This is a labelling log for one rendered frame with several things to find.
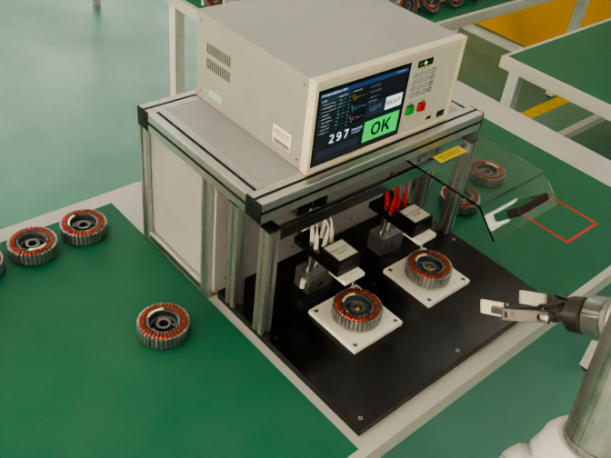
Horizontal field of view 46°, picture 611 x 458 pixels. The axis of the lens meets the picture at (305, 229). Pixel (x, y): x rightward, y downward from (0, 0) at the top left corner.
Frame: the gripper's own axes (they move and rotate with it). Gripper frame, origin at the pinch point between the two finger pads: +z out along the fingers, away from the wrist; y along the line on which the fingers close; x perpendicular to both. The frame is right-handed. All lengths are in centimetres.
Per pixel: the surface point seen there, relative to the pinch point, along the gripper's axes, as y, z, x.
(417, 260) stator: -5.1, 21.7, 7.8
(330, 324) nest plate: -33.1, 21.1, -3.1
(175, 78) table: 29, 211, 71
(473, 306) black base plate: 0.8, 9.7, -2.8
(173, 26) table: 23, 199, 93
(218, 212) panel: -54, 31, 23
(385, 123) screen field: -23.6, 12.1, 40.2
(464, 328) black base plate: -6.0, 6.8, -6.2
